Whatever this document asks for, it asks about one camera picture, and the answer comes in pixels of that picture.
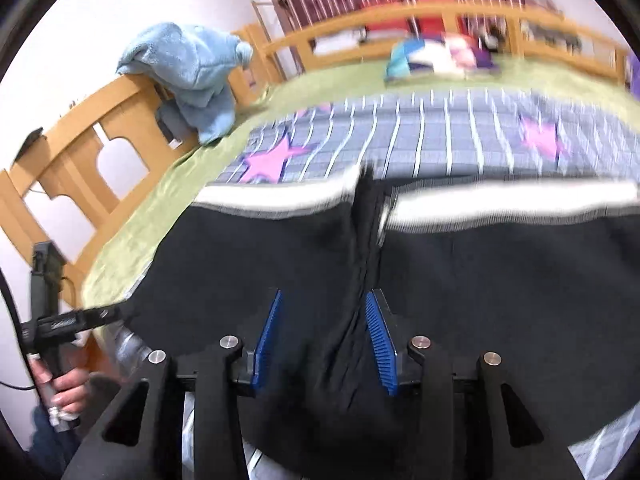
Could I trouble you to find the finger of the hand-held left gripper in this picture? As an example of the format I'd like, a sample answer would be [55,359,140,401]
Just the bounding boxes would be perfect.
[39,304,130,336]

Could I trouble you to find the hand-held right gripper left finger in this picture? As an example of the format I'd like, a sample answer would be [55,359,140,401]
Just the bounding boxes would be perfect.
[60,287,286,480]

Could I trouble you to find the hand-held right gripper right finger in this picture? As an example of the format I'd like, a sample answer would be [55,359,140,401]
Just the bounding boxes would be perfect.
[365,289,583,480]

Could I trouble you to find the black pants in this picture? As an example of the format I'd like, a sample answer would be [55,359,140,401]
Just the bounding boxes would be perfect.
[125,162,640,480]

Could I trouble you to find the person's left forearm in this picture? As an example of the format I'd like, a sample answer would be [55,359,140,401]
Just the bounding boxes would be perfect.
[29,405,85,480]

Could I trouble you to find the person's left hand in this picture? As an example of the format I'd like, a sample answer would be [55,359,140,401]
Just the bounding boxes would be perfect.
[30,354,92,423]

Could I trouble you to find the green bed blanket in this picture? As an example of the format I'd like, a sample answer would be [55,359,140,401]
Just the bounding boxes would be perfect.
[82,55,640,331]

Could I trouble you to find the small dark object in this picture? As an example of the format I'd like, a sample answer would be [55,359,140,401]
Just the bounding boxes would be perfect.
[15,129,46,161]

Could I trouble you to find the blue checked quilt with stars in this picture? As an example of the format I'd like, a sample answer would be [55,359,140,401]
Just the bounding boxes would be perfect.
[107,87,640,480]

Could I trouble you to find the blue plush toy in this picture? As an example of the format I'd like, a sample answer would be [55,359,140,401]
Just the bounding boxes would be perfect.
[116,21,255,146]

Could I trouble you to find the geometric patterned pillow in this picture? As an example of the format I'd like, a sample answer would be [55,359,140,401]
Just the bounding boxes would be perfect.
[384,34,501,86]

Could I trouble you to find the red chair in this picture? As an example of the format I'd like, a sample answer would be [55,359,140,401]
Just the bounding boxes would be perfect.
[414,0,457,35]
[366,16,412,37]

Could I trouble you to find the wooden rack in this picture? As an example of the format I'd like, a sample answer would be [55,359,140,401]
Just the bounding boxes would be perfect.
[250,0,301,75]

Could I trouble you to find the cluttered table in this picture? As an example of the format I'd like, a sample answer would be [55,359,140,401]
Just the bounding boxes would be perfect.
[520,0,586,53]

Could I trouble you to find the black cable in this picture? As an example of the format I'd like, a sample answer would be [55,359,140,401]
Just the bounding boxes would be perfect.
[0,267,36,392]

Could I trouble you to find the wooden bed frame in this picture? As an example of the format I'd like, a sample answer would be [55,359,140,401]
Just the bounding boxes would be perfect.
[0,0,631,381]

